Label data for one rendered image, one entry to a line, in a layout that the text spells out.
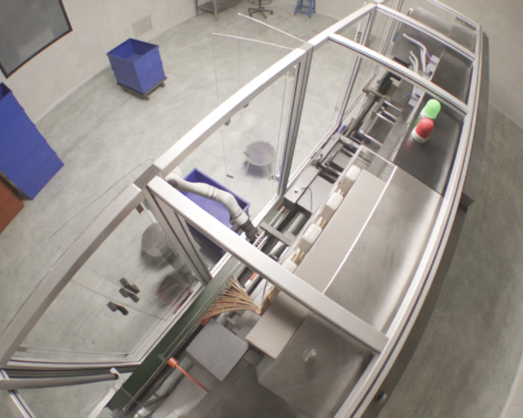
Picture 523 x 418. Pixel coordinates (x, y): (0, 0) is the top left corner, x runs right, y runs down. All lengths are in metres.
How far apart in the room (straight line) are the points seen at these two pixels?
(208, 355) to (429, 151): 1.15
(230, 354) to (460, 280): 2.58
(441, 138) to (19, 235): 3.81
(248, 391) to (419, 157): 1.10
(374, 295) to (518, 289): 3.28
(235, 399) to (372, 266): 0.78
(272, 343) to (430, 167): 0.76
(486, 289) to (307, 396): 2.97
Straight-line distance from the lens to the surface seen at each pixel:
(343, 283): 0.74
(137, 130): 3.60
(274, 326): 0.70
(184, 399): 1.64
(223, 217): 2.43
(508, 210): 4.33
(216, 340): 1.22
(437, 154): 1.12
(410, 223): 0.89
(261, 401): 1.25
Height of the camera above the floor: 2.40
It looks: 62 degrees down
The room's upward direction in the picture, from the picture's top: 4 degrees clockwise
